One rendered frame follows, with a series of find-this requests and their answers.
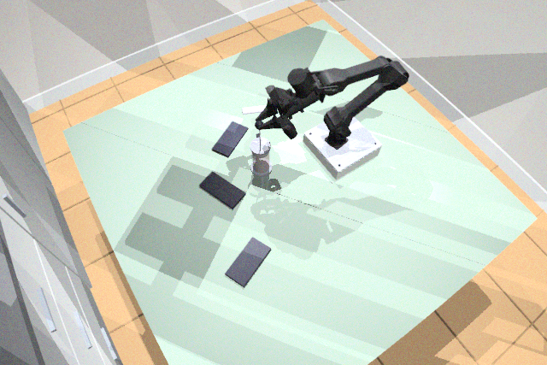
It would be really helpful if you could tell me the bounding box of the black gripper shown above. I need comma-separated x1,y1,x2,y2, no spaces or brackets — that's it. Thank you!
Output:
256,91,306,140

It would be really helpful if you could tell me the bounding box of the white flat bar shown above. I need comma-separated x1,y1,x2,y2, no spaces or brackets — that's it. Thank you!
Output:
242,105,267,115

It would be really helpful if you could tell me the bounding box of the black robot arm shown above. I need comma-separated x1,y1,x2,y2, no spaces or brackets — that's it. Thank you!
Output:
268,56,409,150

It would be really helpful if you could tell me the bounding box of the french press with black knob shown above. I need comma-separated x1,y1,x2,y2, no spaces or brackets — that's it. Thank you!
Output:
250,121,272,177

